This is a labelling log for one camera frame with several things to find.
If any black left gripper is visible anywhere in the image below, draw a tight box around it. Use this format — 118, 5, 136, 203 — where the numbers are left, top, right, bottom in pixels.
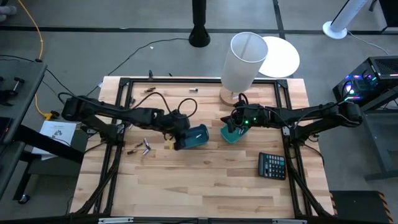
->
160, 110, 190, 151

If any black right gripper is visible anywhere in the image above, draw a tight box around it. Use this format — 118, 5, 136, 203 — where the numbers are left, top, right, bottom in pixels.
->
220, 104, 269, 134

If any green plastic bin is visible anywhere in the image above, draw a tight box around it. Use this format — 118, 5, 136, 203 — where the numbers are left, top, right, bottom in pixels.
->
220, 122, 250, 145

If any dark teal plastic bin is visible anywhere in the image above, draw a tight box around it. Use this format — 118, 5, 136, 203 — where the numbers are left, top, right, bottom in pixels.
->
181, 123, 210, 151

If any black desk calculator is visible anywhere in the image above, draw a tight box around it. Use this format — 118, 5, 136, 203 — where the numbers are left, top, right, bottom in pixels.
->
257, 151, 287, 181

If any white shade wooden base lamp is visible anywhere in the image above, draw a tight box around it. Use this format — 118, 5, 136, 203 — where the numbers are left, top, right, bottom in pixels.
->
219, 31, 269, 108

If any white round floor disc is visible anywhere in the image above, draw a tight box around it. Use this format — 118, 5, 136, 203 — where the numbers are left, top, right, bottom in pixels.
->
257, 35, 301, 79

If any white paper booklet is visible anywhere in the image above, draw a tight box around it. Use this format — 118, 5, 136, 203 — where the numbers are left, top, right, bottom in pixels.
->
31, 120, 78, 161

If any black computer with coloured lights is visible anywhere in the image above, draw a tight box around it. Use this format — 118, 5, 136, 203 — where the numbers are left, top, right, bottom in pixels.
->
331, 55, 398, 108

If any dark computer stand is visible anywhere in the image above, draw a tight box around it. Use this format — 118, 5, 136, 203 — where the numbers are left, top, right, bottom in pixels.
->
360, 90, 398, 182

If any white tower fan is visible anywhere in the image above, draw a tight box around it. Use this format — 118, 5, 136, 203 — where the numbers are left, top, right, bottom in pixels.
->
322, 0, 370, 40

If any black box with hazard stripes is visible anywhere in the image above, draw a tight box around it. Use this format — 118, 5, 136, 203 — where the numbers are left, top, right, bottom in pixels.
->
328, 190, 395, 224

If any grey side desk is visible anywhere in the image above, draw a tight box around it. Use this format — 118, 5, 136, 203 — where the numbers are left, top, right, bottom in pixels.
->
0, 60, 85, 205

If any black clamp tool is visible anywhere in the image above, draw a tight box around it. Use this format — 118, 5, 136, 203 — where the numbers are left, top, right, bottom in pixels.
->
0, 77, 26, 107

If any person's shoe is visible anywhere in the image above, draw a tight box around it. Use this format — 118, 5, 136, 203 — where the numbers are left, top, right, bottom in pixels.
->
0, 4, 18, 23

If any black aluminium table frame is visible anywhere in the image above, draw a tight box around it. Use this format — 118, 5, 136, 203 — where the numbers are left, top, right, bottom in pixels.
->
70, 77, 335, 218

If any black floor post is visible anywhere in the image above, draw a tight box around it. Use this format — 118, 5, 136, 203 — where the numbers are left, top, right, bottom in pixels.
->
188, 0, 211, 49

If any silver metal bracket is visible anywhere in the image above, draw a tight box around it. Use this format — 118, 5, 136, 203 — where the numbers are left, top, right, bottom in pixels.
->
271, 218, 308, 224
97, 217, 135, 224

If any yellow floor cable with plug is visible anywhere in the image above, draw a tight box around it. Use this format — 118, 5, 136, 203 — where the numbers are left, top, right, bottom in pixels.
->
16, 0, 60, 121

